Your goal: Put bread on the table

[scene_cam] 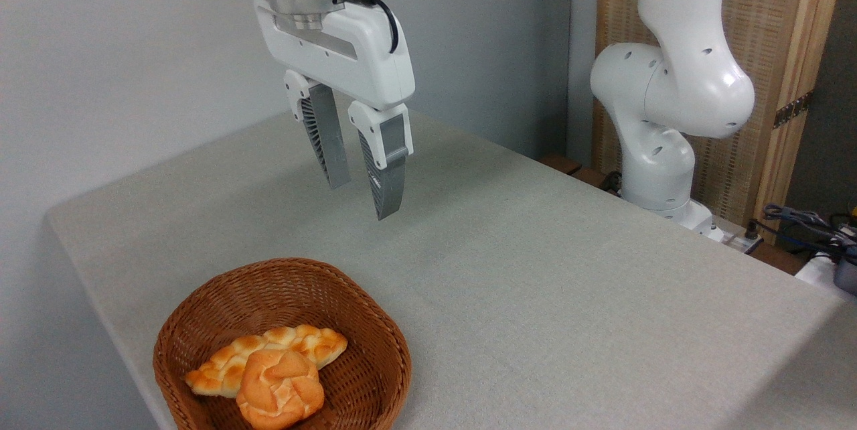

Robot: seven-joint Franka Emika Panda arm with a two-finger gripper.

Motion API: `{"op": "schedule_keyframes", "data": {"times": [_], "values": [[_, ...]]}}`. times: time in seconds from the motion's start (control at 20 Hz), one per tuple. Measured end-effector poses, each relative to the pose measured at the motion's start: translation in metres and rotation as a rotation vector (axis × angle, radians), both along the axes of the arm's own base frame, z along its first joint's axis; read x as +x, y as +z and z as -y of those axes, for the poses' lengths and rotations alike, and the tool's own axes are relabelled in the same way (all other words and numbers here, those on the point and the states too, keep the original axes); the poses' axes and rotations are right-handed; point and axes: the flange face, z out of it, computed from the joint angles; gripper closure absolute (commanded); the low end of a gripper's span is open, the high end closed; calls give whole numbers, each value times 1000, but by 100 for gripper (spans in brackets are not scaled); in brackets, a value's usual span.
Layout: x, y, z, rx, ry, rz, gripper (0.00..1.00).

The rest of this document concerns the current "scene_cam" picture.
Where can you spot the brown wooden bench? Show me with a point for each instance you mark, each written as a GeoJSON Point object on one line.
{"type": "Point", "coordinates": [562, 163]}

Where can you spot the black plug on base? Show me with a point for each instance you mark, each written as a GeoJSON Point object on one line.
{"type": "Point", "coordinates": [752, 230]}

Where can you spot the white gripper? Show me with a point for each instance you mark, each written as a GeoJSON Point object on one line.
{"type": "Point", "coordinates": [361, 58]}

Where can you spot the metal screen hinge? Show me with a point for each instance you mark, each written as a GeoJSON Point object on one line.
{"type": "Point", "coordinates": [793, 110]}

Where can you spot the long braided bread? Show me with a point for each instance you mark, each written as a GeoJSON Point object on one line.
{"type": "Point", "coordinates": [304, 341]}

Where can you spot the round orange bread roll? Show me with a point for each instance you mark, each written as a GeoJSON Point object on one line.
{"type": "Point", "coordinates": [281, 390]}

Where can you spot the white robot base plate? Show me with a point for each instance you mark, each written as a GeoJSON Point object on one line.
{"type": "Point", "coordinates": [726, 232]}

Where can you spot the brown wicker basket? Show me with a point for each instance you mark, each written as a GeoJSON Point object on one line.
{"type": "Point", "coordinates": [268, 296]}

